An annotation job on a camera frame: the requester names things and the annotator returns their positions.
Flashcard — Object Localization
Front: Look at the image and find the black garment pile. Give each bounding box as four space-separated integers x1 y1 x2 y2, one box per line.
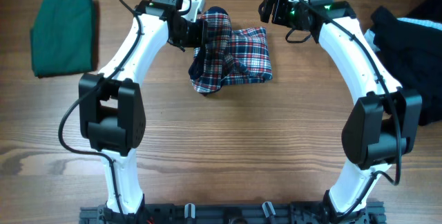
365 0 441 126

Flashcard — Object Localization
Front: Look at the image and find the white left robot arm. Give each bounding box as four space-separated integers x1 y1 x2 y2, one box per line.
79 0 206 222

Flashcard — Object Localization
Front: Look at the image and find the folded green cloth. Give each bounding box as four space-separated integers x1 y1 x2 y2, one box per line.
30 0 96 77

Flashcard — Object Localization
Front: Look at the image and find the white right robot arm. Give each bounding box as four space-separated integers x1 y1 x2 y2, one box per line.
258 0 422 223

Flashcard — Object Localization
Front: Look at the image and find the plaid red blue shirt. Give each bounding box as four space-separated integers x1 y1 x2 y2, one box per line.
189 6 273 95

